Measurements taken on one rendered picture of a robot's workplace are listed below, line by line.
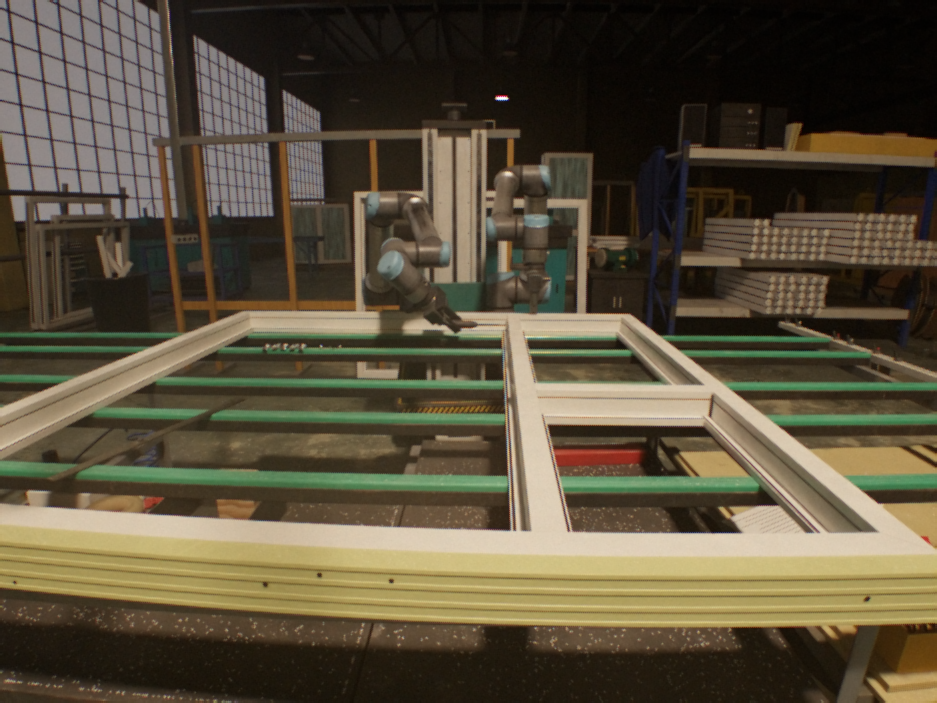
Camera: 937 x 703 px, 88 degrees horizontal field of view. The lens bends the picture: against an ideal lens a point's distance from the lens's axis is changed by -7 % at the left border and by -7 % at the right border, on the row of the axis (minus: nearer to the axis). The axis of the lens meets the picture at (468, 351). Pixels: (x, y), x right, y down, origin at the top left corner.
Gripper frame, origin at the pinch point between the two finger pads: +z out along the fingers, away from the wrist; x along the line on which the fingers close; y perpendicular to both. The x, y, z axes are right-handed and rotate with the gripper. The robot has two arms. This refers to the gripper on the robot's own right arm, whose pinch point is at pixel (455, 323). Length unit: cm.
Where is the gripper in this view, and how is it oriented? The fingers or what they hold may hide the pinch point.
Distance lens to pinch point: 181.5
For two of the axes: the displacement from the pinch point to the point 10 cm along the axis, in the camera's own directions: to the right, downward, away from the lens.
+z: 6.2, 5.4, 5.6
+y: 7.8, -3.9, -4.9
